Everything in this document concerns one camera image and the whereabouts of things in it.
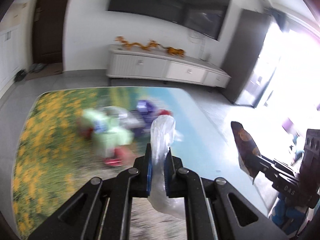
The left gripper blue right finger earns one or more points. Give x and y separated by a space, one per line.
169 171

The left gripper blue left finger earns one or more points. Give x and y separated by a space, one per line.
148 161

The red pink snack wrapper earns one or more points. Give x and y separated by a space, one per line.
122 156

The clear plastic bag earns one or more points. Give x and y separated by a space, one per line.
162 135

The purple wrapper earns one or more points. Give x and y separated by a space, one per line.
145 112

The dark brown snack wrapper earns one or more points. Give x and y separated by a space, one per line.
248 152

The blue white gloved hand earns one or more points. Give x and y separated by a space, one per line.
287 217

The red crumpled wrapper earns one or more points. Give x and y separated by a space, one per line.
165 112

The landscape printed table mat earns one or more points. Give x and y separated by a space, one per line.
56 156

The white tv cabinet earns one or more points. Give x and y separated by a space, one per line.
157 65

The golden tiger figurine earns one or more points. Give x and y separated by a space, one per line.
175 52

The golden dragon figurine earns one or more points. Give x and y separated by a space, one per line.
128 45

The grey slippers by door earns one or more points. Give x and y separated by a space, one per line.
36 68

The grey double door refrigerator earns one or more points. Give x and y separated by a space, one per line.
249 56

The black shoes by door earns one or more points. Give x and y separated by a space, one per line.
20 75

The dark brown entrance door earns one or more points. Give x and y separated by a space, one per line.
49 17

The large black wall television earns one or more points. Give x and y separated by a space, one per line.
203 16

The white wall cupboards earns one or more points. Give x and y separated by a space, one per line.
12 55

